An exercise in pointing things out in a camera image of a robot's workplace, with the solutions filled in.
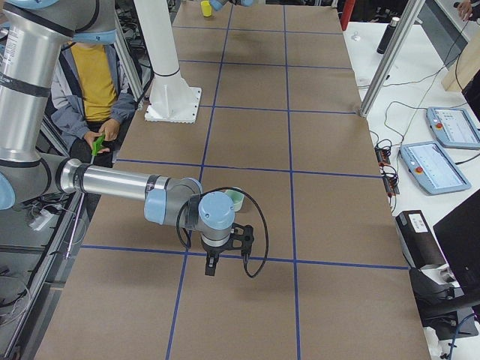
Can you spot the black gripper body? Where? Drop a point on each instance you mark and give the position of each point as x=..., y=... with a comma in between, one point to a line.
x=211, y=250

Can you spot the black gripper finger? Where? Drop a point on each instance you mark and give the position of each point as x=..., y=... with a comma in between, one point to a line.
x=211, y=264

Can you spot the yellow plastic cup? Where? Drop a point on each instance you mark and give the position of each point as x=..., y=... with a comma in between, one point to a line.
x=206, y=8

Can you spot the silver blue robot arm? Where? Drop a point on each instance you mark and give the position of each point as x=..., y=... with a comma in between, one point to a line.
x=217, y=5
x=38, y=29

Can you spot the light green plastic cup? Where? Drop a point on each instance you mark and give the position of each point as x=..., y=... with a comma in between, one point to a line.
x=237, y=198

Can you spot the white power strip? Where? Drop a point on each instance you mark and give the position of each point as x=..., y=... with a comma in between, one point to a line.
x=41, y=220

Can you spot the seated person yellow shirt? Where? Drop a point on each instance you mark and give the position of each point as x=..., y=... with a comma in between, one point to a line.
x=91, y=96

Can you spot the small electronics board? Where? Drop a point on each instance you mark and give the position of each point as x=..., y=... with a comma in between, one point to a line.
x=383, y=154

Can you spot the lower teach pendant tablet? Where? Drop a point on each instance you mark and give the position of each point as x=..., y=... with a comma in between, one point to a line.
x=432, y=168

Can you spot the teach pendant tablet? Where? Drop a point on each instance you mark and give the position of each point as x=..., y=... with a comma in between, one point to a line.
x=453, y=127
x=432, y=168

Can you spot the black computer monitor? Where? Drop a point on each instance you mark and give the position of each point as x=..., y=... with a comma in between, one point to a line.
x=458, y=237

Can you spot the upper teach pendant tablet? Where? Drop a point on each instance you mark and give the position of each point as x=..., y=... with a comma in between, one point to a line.
x=453, y=127

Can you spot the black thermos bottle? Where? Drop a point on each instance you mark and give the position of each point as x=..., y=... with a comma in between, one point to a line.
x=387, y=35

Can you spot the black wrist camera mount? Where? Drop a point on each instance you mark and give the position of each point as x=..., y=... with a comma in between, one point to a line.
x=241, y=239

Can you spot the green handled grabber stick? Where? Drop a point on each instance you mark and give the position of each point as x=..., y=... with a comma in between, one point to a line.
x=97, y=147

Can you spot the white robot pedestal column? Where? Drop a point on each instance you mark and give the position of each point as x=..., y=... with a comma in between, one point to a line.
x=171, y=99

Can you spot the aluminium frame post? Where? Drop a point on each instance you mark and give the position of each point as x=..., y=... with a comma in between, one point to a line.
x=399, y=36

